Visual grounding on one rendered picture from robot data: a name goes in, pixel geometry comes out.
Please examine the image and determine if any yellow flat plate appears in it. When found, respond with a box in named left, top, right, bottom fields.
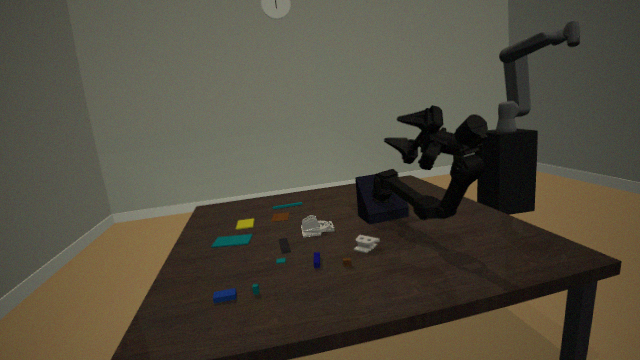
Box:
left=236, top=218, right=254, bottom=230

